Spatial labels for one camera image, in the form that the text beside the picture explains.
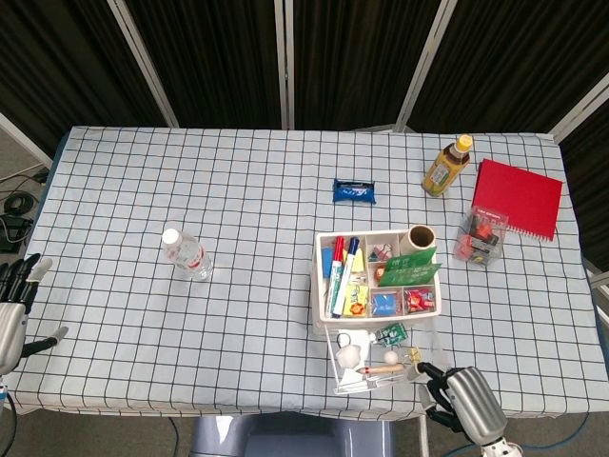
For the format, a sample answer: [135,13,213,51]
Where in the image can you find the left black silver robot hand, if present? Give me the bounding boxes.
[0,252,69,377]

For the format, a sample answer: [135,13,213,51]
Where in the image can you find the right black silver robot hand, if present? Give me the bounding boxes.
[416,361,508,447]

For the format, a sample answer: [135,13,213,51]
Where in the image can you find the clear plastic tray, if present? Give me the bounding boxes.
[324,316,451,396]

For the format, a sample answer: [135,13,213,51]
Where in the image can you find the white plush ball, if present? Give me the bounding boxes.
[335,332,365,370]

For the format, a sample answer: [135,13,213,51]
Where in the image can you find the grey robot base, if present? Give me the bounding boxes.
[189,413,396,457]

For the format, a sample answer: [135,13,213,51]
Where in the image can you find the green snack packet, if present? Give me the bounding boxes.
[375,322,408,345]

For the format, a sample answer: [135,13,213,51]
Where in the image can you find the clear box of binder clips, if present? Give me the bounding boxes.
[452,205,509,270]

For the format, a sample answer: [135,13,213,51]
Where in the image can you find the white plastic drawer organizer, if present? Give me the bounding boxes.
[311,228,443,334]

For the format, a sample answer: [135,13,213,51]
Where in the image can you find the wooden stick with red band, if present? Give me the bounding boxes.
[359,364,405,377]

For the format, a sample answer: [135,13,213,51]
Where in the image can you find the red snack packet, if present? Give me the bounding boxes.
[403,288,437,314]

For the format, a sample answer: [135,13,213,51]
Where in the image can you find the white paper card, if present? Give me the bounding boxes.
[340,328,373,387]

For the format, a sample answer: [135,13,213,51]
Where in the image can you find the blue item in clear wrap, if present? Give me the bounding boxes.
[370,290,400,316]

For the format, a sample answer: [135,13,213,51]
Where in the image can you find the green tea packet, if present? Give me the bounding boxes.
[378,246,442,288]

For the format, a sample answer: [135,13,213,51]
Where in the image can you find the yellow lion snack packet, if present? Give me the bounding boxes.
[342,283,370,319]

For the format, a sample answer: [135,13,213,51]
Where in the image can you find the cardboard tape roll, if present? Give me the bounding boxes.
[398,224,438,261]

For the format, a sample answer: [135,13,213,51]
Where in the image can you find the blue cap whiteboard marker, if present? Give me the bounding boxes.
[331,236,362,319]

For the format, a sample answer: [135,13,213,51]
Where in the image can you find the clear plastic water bottle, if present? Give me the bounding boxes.
[161,228,214,282]

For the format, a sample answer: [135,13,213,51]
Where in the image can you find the red cap whiteboard marker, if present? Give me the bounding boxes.
[324,236,346,315]

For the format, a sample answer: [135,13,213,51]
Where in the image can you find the red spiral notebook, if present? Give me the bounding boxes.
[472,158,564,242]

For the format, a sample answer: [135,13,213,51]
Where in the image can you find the tea bottle with yellow cap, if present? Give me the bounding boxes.
[422,133,474,198]

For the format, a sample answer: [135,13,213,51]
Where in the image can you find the white black checkered tablecloth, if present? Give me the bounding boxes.
[4,126,603,423]

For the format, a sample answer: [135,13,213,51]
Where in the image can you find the blue tissue pack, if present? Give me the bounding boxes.
[331,178,378,206]

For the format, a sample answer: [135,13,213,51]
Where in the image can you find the blue floor cable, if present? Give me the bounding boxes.
[446,413,586,457]

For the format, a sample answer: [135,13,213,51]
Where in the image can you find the black cables on floor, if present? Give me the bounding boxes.
[0,175,49,253]

